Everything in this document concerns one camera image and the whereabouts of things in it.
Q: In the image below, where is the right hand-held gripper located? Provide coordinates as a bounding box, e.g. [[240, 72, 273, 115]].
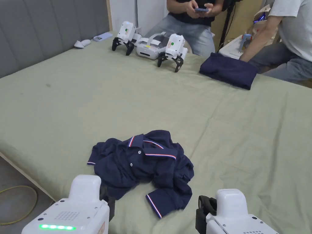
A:
[[196, 189, 279, 234]]

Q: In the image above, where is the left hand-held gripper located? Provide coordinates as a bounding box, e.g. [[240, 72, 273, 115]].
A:
[[21, 174, 115, 234]]

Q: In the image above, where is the dark blue striped-collar polo shirt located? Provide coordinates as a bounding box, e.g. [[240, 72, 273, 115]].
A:
[[87, 130, 195, 219]]

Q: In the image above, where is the bed with pale green sheet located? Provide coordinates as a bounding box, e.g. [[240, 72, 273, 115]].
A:
[[0, 30, 312, 234]]

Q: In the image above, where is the folded dark blue garment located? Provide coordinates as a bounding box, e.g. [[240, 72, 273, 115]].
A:
[[199, 52, 259, 90]]

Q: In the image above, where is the white table with tool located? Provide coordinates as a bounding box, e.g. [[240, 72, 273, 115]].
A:
[[218, 34, 254, 60]]

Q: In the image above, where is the small white cloth item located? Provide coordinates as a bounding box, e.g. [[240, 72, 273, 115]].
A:
[[74, 39, 91, 49]]

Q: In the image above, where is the spare white hand-held gripper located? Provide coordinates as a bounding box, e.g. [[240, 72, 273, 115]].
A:
[[157, 34, 189, 73], [112, 21, 142, 56]]

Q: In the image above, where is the white headset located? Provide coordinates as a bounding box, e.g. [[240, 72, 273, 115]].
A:
[[136, 31, 169, 61]]

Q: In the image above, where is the pale blue phone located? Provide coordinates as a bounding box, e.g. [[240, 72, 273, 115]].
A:
[[93, 32, 113, 42]]

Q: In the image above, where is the grey padded headboard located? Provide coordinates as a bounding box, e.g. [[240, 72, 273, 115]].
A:
[[0, 0, 110, 78]]

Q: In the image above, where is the black tripod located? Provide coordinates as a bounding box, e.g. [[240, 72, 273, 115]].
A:
[[218, 0, 237, 50]]

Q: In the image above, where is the yellow cable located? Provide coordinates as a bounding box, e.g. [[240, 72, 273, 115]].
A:
[[0, 186, 38, 225]]

